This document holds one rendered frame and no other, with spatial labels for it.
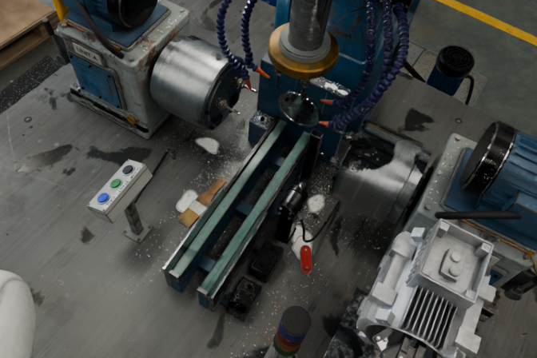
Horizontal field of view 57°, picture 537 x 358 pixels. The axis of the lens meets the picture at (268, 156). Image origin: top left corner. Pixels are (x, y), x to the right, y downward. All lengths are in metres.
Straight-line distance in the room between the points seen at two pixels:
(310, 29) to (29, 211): 1.03
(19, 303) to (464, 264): 0.71
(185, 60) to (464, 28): 2.51
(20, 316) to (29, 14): 2.71
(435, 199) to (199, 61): 0.75
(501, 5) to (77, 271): 3.29
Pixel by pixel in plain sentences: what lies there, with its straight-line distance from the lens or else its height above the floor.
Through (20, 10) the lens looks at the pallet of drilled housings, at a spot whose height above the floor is 0.15.
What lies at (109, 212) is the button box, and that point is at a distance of 1.33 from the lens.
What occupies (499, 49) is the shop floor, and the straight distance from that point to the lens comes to 3.64.
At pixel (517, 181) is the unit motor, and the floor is 1.32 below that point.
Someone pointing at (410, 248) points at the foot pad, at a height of 1.37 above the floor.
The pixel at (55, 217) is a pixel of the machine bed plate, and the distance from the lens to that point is 1.67.
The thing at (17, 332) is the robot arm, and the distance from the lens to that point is 0.74.
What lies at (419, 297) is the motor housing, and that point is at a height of 1.40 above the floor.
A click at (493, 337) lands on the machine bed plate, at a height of 0.80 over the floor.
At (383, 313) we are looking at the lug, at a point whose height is 1.38.
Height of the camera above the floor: 2.22
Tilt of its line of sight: 57 degrees down
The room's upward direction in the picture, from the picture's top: 7 degrees clockwise
